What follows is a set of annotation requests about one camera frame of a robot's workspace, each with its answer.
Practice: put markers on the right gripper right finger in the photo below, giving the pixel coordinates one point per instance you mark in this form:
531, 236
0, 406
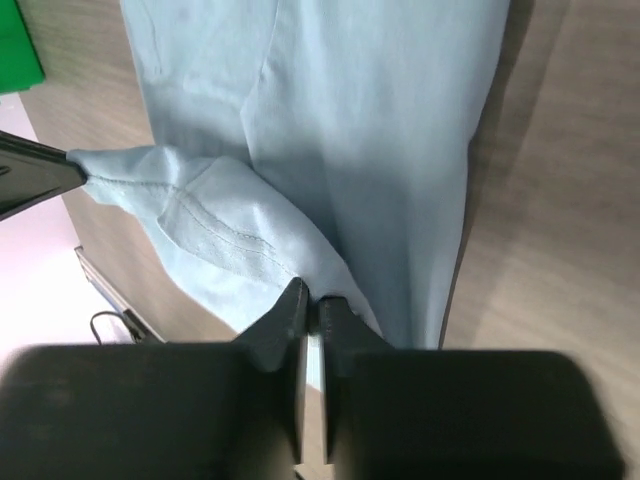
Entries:
457, 414

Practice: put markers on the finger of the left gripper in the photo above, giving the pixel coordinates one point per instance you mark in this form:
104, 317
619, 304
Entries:
15, 150
24, 186

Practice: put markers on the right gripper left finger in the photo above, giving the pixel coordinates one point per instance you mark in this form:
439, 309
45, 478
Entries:
222, 410

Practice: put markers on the blue grey t shirt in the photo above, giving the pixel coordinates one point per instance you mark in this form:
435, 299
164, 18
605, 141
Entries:
325, 140

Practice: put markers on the green plastic tray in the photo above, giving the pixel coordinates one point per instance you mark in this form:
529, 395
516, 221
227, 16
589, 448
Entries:
20, 68

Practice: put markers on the aluminium rail frame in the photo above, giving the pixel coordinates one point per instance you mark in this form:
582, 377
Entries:
138, 330

